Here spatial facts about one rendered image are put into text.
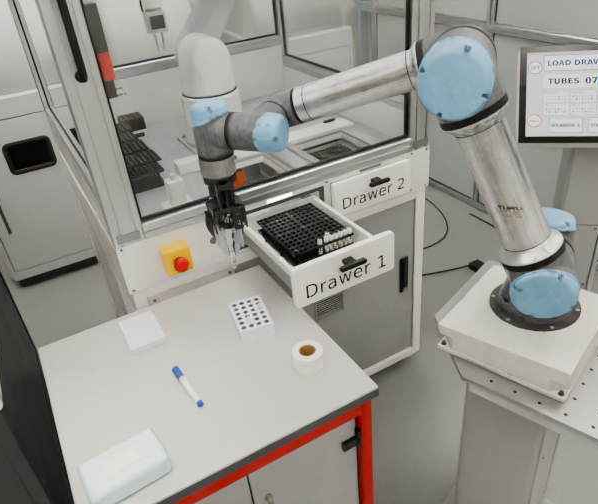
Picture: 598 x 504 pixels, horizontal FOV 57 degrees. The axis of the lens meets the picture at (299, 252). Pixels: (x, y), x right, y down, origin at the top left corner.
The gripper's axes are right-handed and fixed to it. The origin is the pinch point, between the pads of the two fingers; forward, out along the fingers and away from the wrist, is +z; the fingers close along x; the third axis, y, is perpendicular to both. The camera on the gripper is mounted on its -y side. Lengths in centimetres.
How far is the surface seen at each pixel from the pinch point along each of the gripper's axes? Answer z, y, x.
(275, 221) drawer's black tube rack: 7.0, -19.5, 16.3
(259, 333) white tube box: 19.0, 10.1, 1.8
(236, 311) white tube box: 17.2, 1.8, -1.6
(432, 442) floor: 97, 2, 58
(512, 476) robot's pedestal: 59, 43, 54
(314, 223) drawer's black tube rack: 6.9, -13.3, 25.6
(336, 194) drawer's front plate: 7.3, -27.1, 37.8
